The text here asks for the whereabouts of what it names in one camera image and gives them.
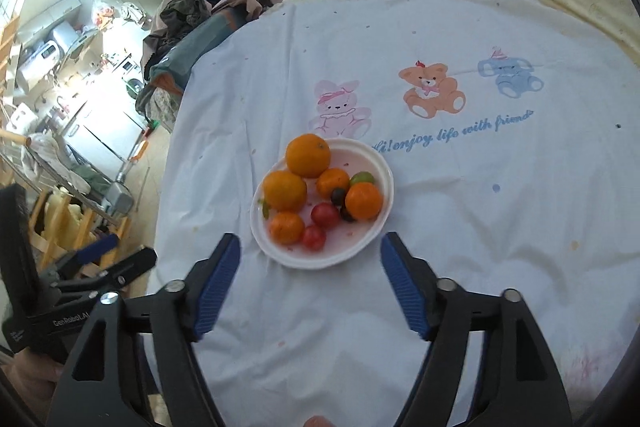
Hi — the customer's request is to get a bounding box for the pink strawberry print plate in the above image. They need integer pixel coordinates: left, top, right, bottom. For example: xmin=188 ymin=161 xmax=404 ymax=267
xmin=250 ymin=138 xmax=395 ymax=269

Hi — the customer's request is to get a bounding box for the small mandarin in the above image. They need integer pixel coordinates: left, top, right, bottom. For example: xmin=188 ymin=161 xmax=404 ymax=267
xmin=269 ymin=211 xmax=305 ymax=244
xmin=316 ymin=168 xmax=351 ymax=200

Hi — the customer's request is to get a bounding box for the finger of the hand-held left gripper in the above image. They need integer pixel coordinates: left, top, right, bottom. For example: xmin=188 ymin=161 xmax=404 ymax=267
xmin=42 ymin=234 xmax=121 ymax=281
xmin=54 ymin=247 xmax=159 ymax=304

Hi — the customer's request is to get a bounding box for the red cherry tomato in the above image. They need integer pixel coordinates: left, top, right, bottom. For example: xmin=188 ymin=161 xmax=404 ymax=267
xmin=301 ymin=225 xmax=327 ymax=251
xmin=310 ymin=202 xmax=341 ymax=229

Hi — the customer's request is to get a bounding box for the medium orange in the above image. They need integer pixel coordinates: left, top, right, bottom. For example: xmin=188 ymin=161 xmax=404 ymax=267
xmin=345 ymin=182 xmax=384 ymax=221

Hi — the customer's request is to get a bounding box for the large orange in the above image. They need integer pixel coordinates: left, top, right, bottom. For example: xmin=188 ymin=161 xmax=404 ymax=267
xmin=262 ymin=170 xmax=308 ymax=212
xmin=285 ymin=133 xmax=332 ymax=178

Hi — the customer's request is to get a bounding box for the grey metal box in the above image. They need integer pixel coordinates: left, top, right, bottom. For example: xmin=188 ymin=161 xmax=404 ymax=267
xmin=105 ymin=182 xmax=134 ymax=216

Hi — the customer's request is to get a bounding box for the person's left hand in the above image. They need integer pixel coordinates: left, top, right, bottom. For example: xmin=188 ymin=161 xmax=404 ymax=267
xmin=0 ymin=351 xmax=64 ymax=408

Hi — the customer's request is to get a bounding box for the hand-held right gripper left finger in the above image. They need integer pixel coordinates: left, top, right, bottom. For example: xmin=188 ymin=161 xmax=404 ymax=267
xmin=45 ymin=233 xmax=242 ymax=427

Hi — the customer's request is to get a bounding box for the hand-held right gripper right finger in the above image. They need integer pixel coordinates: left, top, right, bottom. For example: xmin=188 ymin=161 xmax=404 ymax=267
xmin=380 ymin=232 xmax=573 ymax=427

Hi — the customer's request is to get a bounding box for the pile of clothes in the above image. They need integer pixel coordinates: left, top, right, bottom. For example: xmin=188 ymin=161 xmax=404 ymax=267
xmin=135 ymin=0 xmax=292 ymax=128

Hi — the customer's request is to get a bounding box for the white cloth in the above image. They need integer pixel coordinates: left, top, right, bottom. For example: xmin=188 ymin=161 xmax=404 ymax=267
xmin=25 ymin=132 xmax=92 ymax=194

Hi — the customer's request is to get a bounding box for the wooden rack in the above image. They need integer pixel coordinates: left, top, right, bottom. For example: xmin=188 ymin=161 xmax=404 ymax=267
xmin=0 ymin=127 xmax=132 ymax=270

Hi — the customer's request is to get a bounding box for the white animal print bed sheet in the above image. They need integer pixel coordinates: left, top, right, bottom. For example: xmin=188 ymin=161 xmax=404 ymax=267
xmin=145 ymin=0 xmax=640 ymax=427

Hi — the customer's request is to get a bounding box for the teal orange pillow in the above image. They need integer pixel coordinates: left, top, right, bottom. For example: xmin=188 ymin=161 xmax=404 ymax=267
xmin=150 ymin=12 xmax=247 ymax=94

